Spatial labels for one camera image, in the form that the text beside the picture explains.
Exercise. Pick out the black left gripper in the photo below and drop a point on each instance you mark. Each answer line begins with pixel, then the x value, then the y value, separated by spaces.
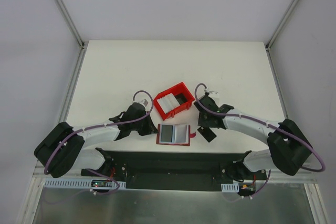
pixel 148 125

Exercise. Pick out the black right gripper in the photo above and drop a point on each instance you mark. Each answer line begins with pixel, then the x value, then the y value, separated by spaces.
pixel 206 123

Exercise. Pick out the black credit card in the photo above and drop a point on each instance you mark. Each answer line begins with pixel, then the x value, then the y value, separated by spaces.
pixel 207 133
pixel 166 133

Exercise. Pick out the red leather card holder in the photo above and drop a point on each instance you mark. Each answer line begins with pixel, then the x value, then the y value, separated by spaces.
pixel 182 135

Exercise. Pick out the red plastic bin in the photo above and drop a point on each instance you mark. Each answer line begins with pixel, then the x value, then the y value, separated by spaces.
pixel 182 94

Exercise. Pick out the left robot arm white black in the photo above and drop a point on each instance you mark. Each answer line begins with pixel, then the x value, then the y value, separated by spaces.
pixel 65 149

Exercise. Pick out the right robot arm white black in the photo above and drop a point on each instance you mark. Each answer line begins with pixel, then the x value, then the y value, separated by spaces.
pixel 259 129

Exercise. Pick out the white card stack in bin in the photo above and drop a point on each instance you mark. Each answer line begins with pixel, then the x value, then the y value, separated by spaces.
pixel 168 103

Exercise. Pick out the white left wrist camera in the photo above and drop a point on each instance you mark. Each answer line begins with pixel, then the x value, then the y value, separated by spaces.
pixel 143 102

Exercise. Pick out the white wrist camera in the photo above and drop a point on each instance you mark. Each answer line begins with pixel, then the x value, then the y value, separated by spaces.
pixel 143 102
pixel 214 95

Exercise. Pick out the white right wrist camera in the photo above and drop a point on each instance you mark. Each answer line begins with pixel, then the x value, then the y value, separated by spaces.
pixel 214 95

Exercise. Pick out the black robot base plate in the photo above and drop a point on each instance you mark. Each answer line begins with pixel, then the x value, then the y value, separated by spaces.
pixel 186 185

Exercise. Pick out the white slotted cable duct right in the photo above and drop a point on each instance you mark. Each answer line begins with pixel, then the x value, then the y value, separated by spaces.
pixel 230 188

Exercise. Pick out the white slotted cable duct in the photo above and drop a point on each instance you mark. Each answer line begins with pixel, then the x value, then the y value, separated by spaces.
pixel 230 188
pixel 77 183

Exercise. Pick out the aluminium side rail right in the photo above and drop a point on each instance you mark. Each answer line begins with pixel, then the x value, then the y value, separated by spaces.
pixel 281 98

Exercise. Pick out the aluminium side rail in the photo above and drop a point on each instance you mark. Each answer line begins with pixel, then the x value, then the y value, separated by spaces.
pixel 71 86
pixel 281 98

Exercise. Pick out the white slotted cable duct left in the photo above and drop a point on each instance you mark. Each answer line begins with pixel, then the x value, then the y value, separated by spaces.
pixel 77 183

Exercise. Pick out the aluminium side rail left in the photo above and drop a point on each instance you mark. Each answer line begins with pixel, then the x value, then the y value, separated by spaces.
pixel 71 86

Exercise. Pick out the aluminium frame post left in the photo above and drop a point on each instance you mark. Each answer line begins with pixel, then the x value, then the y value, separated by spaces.
pixel 70 23

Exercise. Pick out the aluminium frame post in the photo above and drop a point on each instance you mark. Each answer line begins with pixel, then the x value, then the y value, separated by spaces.
pixel 70 23
pixel 282 23

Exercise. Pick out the aluminium frame post right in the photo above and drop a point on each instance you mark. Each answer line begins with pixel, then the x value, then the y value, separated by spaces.
pixel 282 23

